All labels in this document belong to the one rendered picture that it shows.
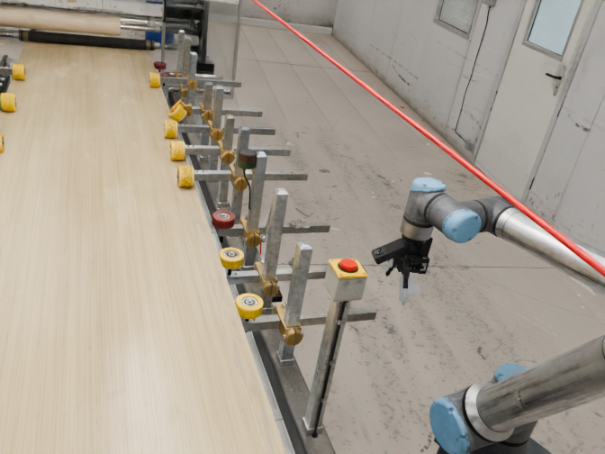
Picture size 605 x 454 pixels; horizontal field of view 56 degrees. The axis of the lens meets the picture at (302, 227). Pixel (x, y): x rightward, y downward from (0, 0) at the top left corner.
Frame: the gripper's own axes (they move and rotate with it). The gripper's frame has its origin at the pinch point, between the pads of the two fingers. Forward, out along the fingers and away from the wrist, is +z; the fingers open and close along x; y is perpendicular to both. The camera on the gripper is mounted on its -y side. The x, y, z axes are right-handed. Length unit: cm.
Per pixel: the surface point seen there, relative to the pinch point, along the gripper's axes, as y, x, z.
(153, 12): -78, 272, -23
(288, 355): -30.4, -5.4, 20.1
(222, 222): -48, 45, 4
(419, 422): 46, 30, 94
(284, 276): -27.4, 24.3, 12.4
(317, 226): -11, 51, 8
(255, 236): -36, 42, 7
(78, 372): -86, -27, 4
